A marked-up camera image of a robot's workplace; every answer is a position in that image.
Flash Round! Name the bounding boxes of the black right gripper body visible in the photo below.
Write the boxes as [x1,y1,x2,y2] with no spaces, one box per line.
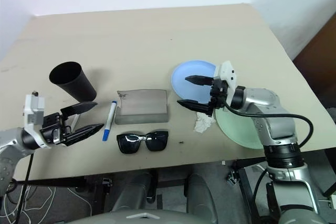
[208,77,229,118]

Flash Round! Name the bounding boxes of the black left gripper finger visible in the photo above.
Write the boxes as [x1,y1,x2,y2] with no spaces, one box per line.
[60,101,99,118]
[64,123,105,147]

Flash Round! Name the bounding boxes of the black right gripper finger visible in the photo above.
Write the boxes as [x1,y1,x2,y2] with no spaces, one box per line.
[176,99,212,117]
[184,74,215,87]

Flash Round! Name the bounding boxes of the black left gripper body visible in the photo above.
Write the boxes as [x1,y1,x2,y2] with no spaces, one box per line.
[39,112,72,146]

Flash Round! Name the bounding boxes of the white tissue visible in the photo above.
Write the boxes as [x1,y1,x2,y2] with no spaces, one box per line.
[193,112,217,133]

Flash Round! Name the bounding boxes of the white marker with blue cap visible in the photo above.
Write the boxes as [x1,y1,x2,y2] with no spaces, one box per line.
[101,100,118,142]

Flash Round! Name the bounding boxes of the light green plate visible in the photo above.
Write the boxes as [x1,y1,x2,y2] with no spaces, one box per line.
[214,103,264,151]

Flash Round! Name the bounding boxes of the grey glasses case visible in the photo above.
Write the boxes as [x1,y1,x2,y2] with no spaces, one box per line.
[114,89,170,125]

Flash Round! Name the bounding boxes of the black sunglasses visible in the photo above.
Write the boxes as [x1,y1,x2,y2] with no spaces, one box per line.
[116,129,169,155]

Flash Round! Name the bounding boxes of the light blue plate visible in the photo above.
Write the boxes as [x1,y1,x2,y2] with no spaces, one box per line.
[171,60,219,103]

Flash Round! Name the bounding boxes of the black plastic cup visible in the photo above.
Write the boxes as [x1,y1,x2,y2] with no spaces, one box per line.
[48,61,98,103]

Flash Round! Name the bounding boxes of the grey rounded robot leg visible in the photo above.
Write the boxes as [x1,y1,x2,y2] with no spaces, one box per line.
[112,172,159,212]
[183,173,217,217]

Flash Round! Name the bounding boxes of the metal table clamp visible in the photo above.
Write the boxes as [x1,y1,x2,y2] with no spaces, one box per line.
[227,170,241,186]

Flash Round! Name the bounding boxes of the grey robot torso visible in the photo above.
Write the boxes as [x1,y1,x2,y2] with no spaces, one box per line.
[65,204,220,224]

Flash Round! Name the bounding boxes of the dark brown cabinet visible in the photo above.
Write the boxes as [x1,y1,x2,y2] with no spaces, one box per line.
[292,11,336,109]

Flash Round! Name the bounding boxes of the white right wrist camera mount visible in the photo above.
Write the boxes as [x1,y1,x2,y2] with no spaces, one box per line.
[214,60,238,107]

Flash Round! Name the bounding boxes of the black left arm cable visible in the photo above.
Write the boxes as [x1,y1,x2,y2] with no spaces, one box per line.
[15,152,35,224]

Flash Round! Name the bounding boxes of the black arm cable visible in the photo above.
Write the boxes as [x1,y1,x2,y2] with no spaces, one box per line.
[222,102,314,147]
[15,152,35,224]

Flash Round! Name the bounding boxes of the black table frame bar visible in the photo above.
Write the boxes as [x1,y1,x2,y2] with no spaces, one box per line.
[9,176,88,189]

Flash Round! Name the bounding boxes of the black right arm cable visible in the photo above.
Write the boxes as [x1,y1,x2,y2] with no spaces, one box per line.
[222,102,314,147]

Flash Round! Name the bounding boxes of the white floor cable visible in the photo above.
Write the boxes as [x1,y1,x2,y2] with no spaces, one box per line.
[0,184,60,224]

